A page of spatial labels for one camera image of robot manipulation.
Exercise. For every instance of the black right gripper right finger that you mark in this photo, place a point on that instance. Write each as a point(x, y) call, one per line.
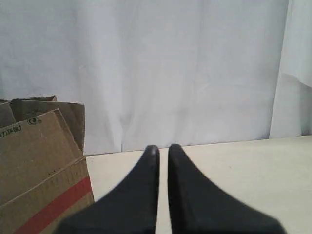
point(198, 206)

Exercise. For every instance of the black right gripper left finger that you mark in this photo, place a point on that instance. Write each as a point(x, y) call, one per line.
point(129, 208)

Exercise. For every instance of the small taped cardboard box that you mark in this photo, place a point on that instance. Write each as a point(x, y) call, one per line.
point(43, 171)

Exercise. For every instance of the white backdrop curtain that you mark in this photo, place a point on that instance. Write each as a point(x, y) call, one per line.
point(164, 71)

